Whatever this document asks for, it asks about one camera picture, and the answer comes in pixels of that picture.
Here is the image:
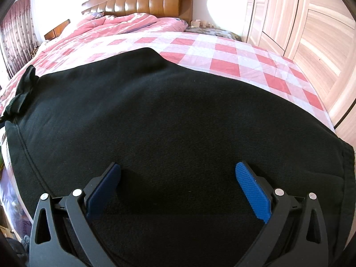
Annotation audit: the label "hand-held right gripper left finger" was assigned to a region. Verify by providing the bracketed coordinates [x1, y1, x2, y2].
[29, 162, 122, 267]

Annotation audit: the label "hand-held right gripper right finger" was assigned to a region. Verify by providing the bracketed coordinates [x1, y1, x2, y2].
[235, 161, 330, 267]

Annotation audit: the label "black pants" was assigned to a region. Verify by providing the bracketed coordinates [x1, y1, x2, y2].
[0, 47, 356, 267]

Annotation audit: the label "purple printed mattress side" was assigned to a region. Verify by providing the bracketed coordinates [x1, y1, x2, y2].
[0, 170, 34, 245]

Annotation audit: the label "red checked bed sheet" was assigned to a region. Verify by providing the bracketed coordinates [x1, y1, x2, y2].
[0, 29, 334, 134]

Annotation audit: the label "floral covered nightstand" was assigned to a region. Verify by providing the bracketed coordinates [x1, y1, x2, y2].
[184, 26, 242, 42]

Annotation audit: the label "brown wooden bedside cabinet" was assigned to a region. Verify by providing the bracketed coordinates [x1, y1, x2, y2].
[44, 19, 71, 41]

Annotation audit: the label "pink quilt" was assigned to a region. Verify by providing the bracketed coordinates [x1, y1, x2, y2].
[36, 13, 187, 53]

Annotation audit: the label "small boxes on nightstand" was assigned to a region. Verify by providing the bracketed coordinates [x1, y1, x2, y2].
[190, 19, 214, 29]

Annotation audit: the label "light wooden wardrobe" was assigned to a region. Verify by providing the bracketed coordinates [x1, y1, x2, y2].
[241, 0, 356, 145]

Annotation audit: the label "dark red patterned curtain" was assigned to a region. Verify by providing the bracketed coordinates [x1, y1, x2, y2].
[0, 0, 39, 80]

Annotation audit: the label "brown wooden headboard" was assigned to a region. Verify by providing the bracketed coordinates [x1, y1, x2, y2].
[81, 0, 194, 26]

